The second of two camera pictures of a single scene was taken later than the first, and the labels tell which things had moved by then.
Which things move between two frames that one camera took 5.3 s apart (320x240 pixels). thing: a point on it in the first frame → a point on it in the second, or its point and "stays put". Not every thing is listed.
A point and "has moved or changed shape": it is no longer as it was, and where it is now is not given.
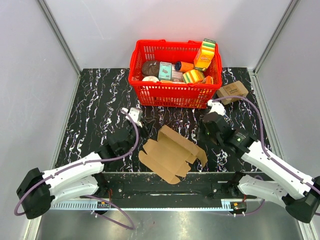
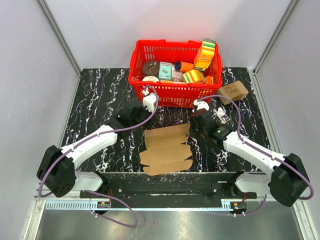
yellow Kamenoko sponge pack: x=171 y=82 stays put
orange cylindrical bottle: x=183 y=66 stays put
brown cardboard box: x=168 y=158 has moved or changed shape
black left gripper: x=146 y=128 → x=147 y=111
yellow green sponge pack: x=193 y=76 stays put
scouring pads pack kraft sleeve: x=236 y=89 stays put
